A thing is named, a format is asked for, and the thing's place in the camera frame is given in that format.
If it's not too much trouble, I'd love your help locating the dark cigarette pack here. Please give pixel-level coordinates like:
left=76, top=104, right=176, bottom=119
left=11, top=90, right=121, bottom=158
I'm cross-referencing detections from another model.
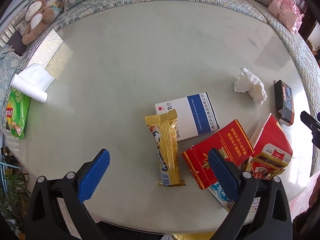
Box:
left=274, top=80, right=295, bottom=126

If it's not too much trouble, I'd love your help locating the blue bear medicine box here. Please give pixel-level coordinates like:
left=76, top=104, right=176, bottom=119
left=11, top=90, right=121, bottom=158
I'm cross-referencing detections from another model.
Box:
left=208, top=182, right=260, bottom=212

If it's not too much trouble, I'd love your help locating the red cigarette carton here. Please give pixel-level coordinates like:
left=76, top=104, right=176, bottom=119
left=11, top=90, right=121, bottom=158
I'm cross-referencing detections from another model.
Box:
left=182, top=119, right=254, bottom=190

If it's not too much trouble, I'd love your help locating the red gold cigarette pack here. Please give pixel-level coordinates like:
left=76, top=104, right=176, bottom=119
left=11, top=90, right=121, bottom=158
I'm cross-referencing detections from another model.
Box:
left=241, top=158, right=285, bottom=180

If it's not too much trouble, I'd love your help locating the red paper cup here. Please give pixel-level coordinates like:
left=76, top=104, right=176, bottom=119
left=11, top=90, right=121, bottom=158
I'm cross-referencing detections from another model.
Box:
left=249, top=113, right=293, bottom=168

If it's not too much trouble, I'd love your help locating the white blue medicine box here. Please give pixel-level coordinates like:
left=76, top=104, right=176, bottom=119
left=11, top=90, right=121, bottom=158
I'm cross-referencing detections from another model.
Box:
left=155, top=92, right=220, bottom=141

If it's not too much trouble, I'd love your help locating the gold snack bar wrapper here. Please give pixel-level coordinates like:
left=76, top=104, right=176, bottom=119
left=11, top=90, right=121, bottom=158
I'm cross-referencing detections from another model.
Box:
left=145, top=109, right=185, bottom=187

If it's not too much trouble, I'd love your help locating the green potted plant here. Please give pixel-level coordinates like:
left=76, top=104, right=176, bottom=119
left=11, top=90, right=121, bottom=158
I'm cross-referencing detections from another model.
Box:
left=1, top=165, right=31, bottom=233

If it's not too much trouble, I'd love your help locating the green chips bag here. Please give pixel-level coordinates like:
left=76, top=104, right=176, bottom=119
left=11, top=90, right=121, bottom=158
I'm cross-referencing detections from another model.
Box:
left=6, top=88, right=30, bottom=139

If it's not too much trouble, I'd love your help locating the pink gift bag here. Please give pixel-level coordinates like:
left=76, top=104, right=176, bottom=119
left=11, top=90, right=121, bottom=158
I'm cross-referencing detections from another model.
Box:
left=267, top=0, right=304, bottom=33

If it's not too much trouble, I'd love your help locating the white tissue roll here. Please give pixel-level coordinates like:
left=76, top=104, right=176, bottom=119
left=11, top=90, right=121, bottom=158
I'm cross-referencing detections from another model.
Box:
left=10, top=63, right=55, bottom=103

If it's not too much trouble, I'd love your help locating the glittery tissue box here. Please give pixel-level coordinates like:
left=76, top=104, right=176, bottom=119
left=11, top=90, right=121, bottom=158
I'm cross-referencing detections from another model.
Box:
left=26, top=29, right=73, bottom=79

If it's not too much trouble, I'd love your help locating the white radiator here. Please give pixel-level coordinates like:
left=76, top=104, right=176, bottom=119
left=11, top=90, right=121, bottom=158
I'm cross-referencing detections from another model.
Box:
left=0, top=20, right=17, bottom=48

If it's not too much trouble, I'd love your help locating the brown plush monkey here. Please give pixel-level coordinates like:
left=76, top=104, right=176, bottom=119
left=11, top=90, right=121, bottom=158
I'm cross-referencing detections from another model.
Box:
left=22, top=0, right=54, bottom=46

